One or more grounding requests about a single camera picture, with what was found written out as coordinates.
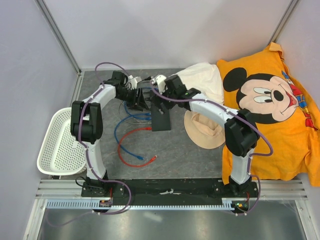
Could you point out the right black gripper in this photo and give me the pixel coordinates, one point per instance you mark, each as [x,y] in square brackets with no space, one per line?
[157,101]

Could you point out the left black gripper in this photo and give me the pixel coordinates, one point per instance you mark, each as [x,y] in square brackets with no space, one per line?
[141,103]

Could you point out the black network switch box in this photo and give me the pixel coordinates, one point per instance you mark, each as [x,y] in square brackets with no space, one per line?
[160,122]

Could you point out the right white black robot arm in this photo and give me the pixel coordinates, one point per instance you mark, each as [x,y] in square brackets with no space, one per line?
[241,133]

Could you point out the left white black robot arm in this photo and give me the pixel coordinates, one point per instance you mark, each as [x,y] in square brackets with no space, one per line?
[86,125]

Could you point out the beige bucket hat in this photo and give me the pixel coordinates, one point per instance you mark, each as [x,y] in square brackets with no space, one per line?
[203,131]

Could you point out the cream white cloth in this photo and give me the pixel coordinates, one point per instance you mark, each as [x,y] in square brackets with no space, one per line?
[206,78]

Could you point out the white perforated plastic basket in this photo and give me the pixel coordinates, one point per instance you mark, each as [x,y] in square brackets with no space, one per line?
[60,154]

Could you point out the orange Mickey Mouse cloth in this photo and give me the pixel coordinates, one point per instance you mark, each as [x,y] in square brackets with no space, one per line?
[282,110]

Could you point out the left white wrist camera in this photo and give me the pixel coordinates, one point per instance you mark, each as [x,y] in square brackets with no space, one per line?
[132,82]

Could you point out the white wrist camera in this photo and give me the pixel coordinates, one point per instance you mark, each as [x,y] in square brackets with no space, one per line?
[159,83]
[132,82]

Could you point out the black power adapter with cord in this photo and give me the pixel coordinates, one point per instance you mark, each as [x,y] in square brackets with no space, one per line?
[145,86]

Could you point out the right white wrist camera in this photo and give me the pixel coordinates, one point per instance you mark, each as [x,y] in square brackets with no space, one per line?
[159,83]

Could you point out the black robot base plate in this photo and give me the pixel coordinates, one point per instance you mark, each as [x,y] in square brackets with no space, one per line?
[207,187]

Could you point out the grey slotted cable duct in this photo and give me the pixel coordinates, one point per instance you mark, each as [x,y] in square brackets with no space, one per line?
[96,204]

